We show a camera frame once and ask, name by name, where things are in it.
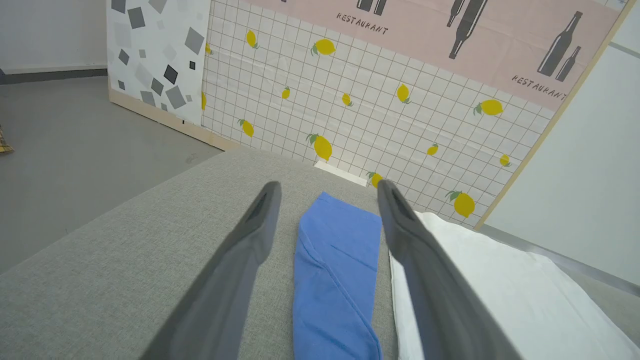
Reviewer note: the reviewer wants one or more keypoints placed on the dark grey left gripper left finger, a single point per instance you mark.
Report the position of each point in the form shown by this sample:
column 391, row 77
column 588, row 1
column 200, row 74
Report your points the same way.
column 225, row 280

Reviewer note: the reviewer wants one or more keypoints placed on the lemon print partition panel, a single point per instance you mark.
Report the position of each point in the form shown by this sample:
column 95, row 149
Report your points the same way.
column 390, row 95

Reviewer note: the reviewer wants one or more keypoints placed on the white and blue shirt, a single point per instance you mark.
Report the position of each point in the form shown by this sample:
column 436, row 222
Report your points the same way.
column 335, row 280

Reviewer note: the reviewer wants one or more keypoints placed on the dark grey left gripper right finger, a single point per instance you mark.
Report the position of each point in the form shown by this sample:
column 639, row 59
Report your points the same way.
column 430, row 290

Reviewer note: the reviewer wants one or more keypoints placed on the yellow woven mat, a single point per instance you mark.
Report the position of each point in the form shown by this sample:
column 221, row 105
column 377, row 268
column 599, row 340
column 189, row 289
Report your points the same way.
column 4, row 142

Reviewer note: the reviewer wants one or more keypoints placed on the grey squares print panel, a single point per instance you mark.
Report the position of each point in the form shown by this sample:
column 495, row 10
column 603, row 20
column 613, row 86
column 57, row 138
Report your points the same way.
column 157, row 60

